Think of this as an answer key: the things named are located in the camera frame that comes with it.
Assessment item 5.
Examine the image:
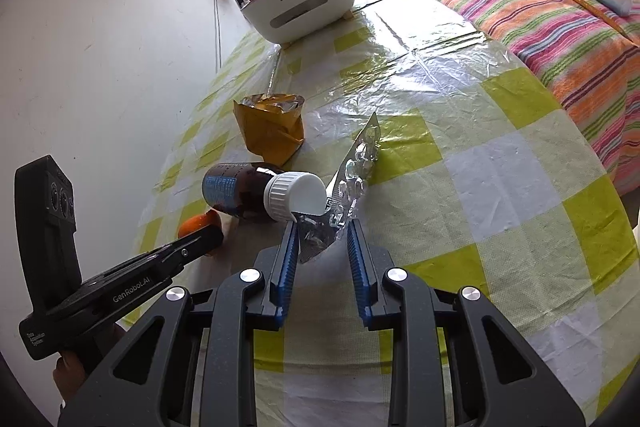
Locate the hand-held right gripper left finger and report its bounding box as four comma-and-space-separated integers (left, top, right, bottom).
57, 219, 301, 427

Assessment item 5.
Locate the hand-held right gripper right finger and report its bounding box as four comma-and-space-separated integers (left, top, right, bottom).
346, 219, 586, 427

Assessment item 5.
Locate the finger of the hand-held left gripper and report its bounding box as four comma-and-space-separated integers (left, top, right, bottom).
149, 226, 225, 277

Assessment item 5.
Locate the orange round toy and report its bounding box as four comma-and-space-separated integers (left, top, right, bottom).
178, 211, 224, 258

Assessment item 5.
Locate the silver blister pack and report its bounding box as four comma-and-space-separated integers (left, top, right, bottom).
298, 112, 382, 264

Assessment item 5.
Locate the person's left hand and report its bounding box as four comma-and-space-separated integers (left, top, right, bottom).
52, 324, 126, 403

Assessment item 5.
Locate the brown medicine bottle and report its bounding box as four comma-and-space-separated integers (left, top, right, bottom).
202, 162, 327, 224

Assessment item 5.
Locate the yellow-brown foil packet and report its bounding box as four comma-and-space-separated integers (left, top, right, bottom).
233, 93, 306, 162

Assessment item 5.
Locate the yellow checked plastic tablecloth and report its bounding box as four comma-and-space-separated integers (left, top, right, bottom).
117, 0, 628, 427

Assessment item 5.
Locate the striped bed sheet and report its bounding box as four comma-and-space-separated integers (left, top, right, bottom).
359, 0, 640, 198

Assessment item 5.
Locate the yellow pencil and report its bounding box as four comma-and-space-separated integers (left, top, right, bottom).
559, 0, 637, 44

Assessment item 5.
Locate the wall cable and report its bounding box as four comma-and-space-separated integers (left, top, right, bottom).
212, 0, 224, 74

